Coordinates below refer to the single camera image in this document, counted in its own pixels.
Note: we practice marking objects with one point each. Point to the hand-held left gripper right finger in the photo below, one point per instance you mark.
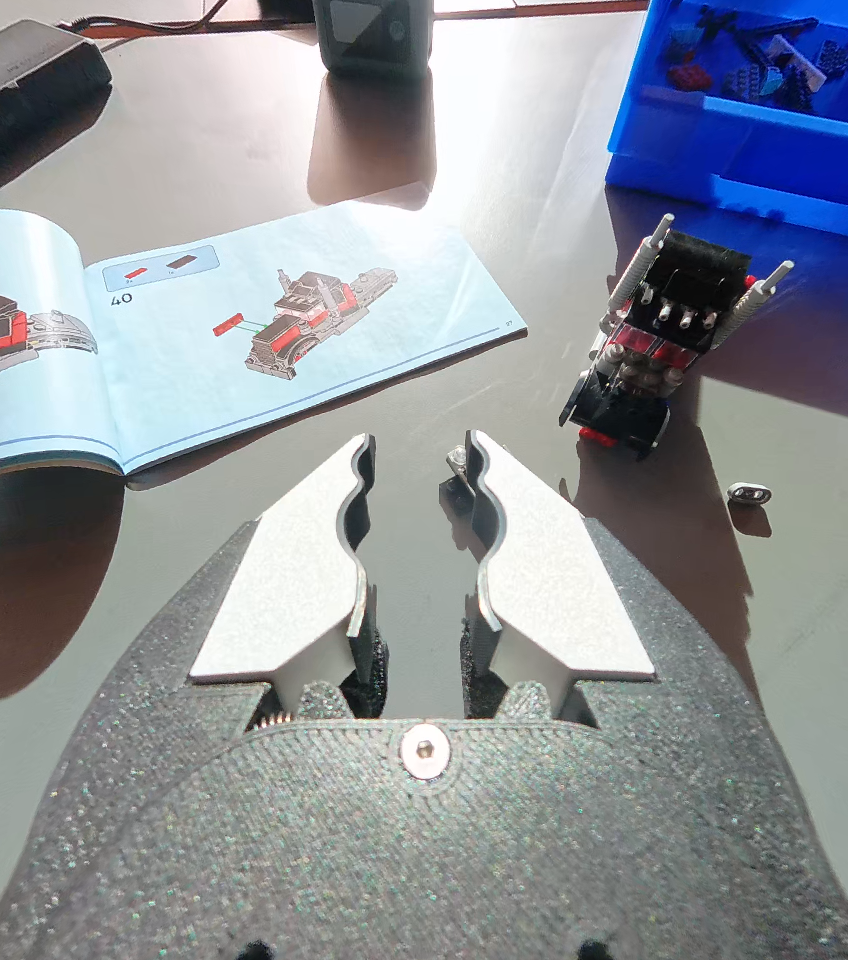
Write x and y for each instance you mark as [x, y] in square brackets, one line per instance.
[559, 585]

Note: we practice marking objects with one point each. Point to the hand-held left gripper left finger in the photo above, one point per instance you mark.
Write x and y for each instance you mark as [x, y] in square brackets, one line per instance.
[281, 585]

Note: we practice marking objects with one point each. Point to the small black toy brick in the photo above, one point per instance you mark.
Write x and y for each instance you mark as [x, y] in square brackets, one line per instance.
[454, 491]

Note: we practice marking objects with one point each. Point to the small grey oval brick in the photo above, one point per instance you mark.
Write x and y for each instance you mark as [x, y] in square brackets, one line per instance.
[750, 494]

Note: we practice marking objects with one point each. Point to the light blue instruction booklet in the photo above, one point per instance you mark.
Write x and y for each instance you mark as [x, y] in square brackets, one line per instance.
[169, 390]

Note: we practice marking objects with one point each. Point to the black red toy brick truck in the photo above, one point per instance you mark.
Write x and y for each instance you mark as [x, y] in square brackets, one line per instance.
[693, 262]

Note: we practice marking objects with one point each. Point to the blue parts bin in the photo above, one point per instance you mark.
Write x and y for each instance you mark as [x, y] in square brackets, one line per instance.
[768, 127]

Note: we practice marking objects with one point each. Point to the pile of small toy bricks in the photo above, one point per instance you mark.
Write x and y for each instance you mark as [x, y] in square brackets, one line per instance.
[753, 75]

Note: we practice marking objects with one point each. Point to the black flat device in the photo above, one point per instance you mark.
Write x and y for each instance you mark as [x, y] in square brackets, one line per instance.
[11, 82]

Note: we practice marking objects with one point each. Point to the grey cube camera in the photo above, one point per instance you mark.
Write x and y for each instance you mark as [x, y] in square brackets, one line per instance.
[371, 37]

